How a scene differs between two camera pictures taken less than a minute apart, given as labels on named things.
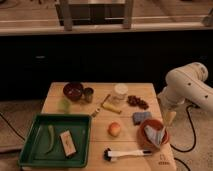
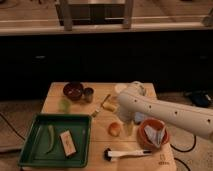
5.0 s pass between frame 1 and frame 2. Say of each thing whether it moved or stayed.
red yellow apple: stayed
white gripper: moved
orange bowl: stayed
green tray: stayed
